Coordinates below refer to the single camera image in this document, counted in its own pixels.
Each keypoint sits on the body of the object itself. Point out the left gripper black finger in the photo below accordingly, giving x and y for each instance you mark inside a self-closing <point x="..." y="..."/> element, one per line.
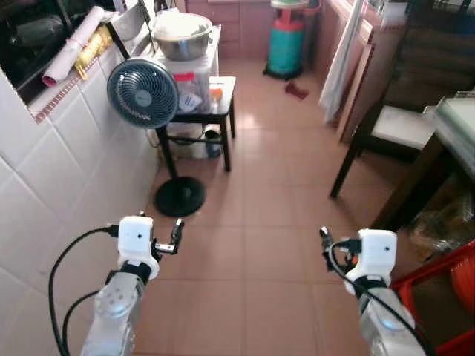
<point x="178" y="231"/>
<point x="142" y="216"/>

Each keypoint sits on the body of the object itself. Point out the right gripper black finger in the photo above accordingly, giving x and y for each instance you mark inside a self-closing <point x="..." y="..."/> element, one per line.
<point x="326" y="239"/>

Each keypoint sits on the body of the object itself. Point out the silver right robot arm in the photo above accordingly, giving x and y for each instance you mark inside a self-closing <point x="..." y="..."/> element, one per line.
<point x="382" y="326"/>

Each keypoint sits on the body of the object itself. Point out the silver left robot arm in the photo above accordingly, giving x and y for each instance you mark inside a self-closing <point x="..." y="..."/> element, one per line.
<point x="115" y="308"/>

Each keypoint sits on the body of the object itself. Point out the clear plastic bag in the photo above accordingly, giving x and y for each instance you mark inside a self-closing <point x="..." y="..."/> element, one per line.
<point x="441" y="226"/>

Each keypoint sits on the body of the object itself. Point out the red plastic stool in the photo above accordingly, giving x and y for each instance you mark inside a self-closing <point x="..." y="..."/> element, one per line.
<point x="464" y="282"/>

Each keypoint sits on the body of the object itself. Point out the dark blue standing fan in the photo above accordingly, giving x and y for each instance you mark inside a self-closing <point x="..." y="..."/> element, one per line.
<point x="141" y="93"/>

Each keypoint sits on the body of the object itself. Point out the white chair seat cushion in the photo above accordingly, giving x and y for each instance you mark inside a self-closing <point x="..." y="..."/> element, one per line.
<point x="401" y="126"/>

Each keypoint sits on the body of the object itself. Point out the small black side table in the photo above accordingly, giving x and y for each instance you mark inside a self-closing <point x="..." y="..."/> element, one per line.
<point x="225" y="104"/>

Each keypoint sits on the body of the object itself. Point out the clear plastic storage container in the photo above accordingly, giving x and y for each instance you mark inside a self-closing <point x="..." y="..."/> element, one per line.
<point x="194" y="85"/>

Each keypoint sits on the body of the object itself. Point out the small orange item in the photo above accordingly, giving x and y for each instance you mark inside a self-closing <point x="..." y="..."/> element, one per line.
<point x="217" y="94"/>

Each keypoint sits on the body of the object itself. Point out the dark red floor rag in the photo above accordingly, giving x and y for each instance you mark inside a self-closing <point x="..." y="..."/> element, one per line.
<point x="297" y="90"/>

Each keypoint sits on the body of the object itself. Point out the glass topped dark table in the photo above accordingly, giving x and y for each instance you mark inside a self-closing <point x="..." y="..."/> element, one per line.
<point x="456" y="122"/>

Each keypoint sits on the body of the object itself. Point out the yellow bundle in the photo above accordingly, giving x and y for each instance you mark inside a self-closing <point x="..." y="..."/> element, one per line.
<point x="95" y="50"/>

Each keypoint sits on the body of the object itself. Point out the white hanging cloth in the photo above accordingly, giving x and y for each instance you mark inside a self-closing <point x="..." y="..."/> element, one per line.
<point x="340" y="67"/>

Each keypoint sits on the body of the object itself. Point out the large steel pot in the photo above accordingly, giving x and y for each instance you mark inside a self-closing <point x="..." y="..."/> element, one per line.
<point x="182" y="41"/>

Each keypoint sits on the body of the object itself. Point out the white pink paper roll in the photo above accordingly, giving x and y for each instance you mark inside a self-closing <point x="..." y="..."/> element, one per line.
<point x="74" y="46"/>

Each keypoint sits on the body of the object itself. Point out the silver metal pan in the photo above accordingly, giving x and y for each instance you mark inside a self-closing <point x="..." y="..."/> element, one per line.
<point x="132" y="24"/>

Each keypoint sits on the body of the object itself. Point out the dark wooden chair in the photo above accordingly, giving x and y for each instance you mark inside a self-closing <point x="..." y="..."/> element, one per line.
<point x="423" y="67"/>

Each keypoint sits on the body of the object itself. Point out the teal gas cylinder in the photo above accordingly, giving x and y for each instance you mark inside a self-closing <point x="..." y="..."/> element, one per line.
<point x="286" y="44"/>

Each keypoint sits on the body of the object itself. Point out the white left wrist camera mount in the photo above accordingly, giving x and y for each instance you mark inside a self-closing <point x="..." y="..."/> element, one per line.
<point x="135" y="237"/>

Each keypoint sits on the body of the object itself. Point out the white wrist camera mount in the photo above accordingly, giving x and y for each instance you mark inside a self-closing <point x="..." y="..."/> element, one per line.
<point x="135" y="237"/>
<point x="377" y="252"/>

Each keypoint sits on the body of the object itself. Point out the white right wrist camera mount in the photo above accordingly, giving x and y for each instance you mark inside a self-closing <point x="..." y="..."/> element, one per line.
<point x="377" y="252"/>

